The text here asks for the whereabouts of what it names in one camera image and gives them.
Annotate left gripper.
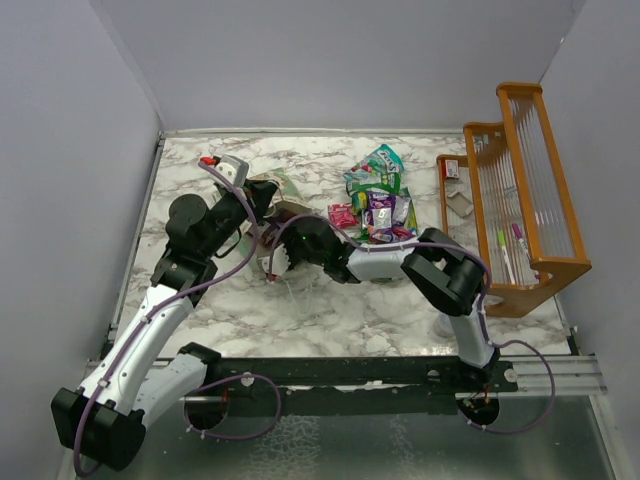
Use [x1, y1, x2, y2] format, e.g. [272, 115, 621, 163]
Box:
[202, 178, 280, 259]

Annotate green paper gift bag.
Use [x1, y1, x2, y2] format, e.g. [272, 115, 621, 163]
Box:
[237, 167, 324, 314]

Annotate pink red candy packet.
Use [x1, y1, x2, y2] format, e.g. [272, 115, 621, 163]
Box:
[327, 203, 359, 229]

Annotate yellow green Fox's candy bag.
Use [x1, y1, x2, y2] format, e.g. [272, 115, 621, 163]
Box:
[351, 191, 369, 214]

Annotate green white snack bag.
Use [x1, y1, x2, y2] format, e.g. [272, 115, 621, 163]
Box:
[345, 172, 401, 195]

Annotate purple Fox's candy bag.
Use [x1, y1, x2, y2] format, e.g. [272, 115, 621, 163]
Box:
[361, 192, 417, 244]

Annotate teal Fox's candy bag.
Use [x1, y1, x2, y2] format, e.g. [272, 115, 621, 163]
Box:
[343, 144, 405, 180]

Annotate green orange Fox's candy bag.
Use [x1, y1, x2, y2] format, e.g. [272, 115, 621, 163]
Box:
[399, 187, 418, 236]

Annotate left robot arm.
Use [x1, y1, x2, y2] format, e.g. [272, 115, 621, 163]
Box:
[51, 180, 277, 478]

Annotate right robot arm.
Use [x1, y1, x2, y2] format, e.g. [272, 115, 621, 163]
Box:
[263, 214, 499, 391]

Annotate grey cardboard piece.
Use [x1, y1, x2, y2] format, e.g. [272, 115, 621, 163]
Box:
[446, 190, 474, 218]

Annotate red white small box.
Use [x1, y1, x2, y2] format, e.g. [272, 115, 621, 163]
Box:
[443, 158, 460, 180]

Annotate small clear plastic cup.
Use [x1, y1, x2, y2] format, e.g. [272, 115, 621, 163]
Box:
[434, 314, 454, 338]

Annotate green marker pen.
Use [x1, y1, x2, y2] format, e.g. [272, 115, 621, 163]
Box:
[497, 230, 516, 285]

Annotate orange wooden tiered rack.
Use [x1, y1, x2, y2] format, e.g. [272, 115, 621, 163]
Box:
[436, 82, 592, 318]

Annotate pink marker pen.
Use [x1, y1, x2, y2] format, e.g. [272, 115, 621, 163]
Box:
[512, 223, 531, 262]

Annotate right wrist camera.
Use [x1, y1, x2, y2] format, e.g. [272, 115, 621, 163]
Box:
[257, 244, 291, 282]

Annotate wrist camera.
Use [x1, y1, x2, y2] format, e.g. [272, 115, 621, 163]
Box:
[198, 155, 249, 188]
[257, 244, 291, 282]

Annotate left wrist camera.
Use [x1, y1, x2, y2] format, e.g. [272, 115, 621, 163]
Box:
[198, 155, 249, 188]

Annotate black base frame bar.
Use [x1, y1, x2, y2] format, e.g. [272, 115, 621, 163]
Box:
[185, 356, 517, 427]

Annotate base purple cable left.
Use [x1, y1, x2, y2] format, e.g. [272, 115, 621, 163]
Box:
[182, 372, 284, 442]

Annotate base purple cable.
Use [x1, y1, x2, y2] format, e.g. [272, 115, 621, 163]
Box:
[182, 372, 284, 442]
[462, 339, 557, 437]

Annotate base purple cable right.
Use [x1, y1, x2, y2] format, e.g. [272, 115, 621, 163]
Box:
[462, 339, 557, 437]

